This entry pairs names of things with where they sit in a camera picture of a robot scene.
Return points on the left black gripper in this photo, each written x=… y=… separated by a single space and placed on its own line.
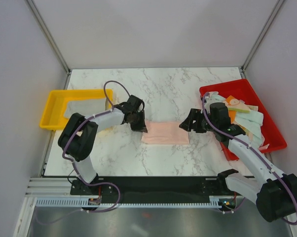
x=141 y=126

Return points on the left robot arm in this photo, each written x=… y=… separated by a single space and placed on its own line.
x=78 y=137

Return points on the aluminium frame post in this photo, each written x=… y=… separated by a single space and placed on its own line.
x=47 y=34
x=267 y=26

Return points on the red plastic tray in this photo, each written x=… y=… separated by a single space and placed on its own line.
x=243 y=90

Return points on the slotted cable duct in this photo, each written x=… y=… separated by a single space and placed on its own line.
x=85 y=202

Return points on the aluminium frame rail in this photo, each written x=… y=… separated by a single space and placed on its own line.
x=234 y=182

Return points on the mint green towel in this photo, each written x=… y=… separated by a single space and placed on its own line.
x=250 y=123

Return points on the yellow plastic tray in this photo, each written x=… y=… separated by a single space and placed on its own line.
x=53 y=113

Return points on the right aluminium frame post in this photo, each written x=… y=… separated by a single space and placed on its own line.
x=267 y=26

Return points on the left aluminium frame post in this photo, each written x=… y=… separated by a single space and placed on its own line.
x=47 y=34

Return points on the grey towel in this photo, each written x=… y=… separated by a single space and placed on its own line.
x=85 y=107

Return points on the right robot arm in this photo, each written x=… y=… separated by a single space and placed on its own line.
x=273 y=192

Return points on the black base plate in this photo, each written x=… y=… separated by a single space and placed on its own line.
x=161 y=189

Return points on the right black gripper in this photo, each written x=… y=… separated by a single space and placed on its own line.
x=194 y=114

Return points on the pink towel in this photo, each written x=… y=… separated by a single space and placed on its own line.
x=165 y=133

